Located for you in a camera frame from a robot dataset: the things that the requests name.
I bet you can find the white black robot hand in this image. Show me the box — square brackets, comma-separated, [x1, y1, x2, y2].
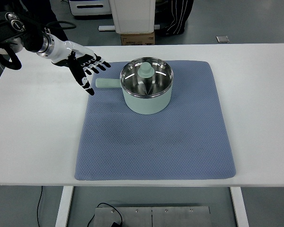
[51, 40, 111, 96]

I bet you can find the glass lid green knob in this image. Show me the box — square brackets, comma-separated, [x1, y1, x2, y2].
[120, 57, 173, 98]

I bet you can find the green pot with handle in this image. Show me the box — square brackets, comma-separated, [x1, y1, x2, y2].
[95, 78, 173, 114]

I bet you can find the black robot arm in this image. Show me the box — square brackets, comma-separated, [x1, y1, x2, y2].
[0, 11, 110, 95]

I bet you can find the cardboard box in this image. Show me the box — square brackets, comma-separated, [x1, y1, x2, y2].
[121, 32, 155, 45]

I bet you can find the white appliance with slot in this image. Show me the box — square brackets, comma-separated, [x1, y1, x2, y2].
[68, 0, 111, 16]

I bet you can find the white machine cabinet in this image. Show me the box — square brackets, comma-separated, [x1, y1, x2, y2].
[98, 0, 156, 34]

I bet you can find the person in striped trousers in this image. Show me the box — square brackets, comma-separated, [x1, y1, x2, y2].
[155, 0, 194, 37]

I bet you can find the blue quilted mat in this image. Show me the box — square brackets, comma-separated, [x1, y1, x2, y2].
[74, 61, 236, 181]

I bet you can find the small metal floor box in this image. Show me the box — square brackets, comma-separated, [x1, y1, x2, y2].
[216, 35, 230, 44]

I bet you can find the white table leg left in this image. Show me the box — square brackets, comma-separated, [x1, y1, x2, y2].
[55, 186, 74, 227]

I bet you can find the white table leg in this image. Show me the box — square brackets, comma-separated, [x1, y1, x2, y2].
[230, 187, 249, 227]
[55, 186, 74, 227]

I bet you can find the metal floor plate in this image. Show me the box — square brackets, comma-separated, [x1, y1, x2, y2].
[93, 206, 212, 227]

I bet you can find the white table leg right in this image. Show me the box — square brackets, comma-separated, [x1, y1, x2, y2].
[230, 187, 249, 227]

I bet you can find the black power cable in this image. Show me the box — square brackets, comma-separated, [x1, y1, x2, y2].
[36, 185, 124, 227]

